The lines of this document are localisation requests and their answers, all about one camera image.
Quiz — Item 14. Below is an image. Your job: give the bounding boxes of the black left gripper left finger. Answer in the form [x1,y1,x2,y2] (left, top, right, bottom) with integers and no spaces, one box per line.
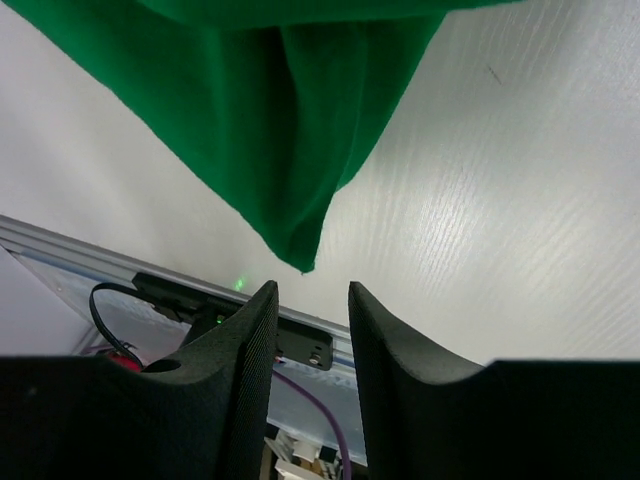
[1,281,279,479]

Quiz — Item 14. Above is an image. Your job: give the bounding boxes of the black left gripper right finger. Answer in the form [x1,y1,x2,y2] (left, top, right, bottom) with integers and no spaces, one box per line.
[348,282,639,479]

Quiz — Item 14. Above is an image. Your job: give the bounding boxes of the green t shirt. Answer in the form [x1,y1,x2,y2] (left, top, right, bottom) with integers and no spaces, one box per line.
[4,0,449,275]

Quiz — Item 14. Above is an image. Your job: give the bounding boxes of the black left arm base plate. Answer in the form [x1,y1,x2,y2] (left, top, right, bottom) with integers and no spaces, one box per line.
[130,271,335,372]

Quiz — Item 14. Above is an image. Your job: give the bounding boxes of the aluminium mounting rail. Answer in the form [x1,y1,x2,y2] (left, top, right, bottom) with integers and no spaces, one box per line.
[0,213,369,469]

